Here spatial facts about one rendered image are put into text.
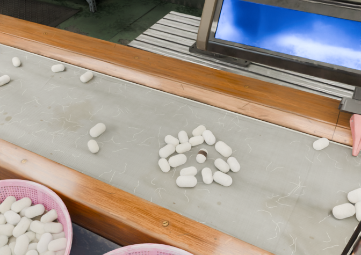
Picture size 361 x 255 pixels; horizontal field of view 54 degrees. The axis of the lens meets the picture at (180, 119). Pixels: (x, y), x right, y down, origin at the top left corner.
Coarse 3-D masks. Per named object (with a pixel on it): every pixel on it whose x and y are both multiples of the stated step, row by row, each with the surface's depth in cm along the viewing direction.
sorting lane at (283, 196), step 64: (0, 64) 96; (64, 64) 96; (0, 128) 77; (64, 128) 77; (128, 128) 76; (192, 128) 76; (256, 128) 76; (192, 192) 64; (256, 192) 63; (320, 192) 63
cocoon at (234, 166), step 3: (228, 159) 67; (231, 159) 67; (234, 159) 67; (228, 162) 67; (231, 162) 67; (234, 162) 66; (237, 162) 67; (231, 165) 66; (234, 165) 66; (237, 165) 66; (231, 168) 66; (234, 168) 66; (237, 168) 66; (234, 171) 66
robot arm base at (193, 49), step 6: (192, 48) 112; (198, 54) 111; (204, 54) 110; (210, 54) 110; (216, 54) 108; (222, 60) 108; (228, 60) 107; (234, 60) 107; (240, 60) 107; (240, 66) 106; (246, 66) 105
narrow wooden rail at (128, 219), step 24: (0, 144) 70; (0, 168) 67; (24, 168) 65; (48, 168) 65; (72, 192) 61; (96, 192) 61; (120, 192) 61; (72, 216) 65; (96, 216) 60; (120, 216) 57; (144, 216) 57; (168, 216) 57; (120, 240) 62; (144, 240) 57; (168, 240) 54; (192, 240) 54; (216, 240) 54; (240, 240) 54
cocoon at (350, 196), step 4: (360, 188) 61; (352, 192) 61; (356, 192) 60; (360, 192) 60; (348, 196) 61; (352, 196) 60; (356, 196) 60; (360, 196) 60; (352, 200) 60; (356, 200) 60; (360, 200) 60
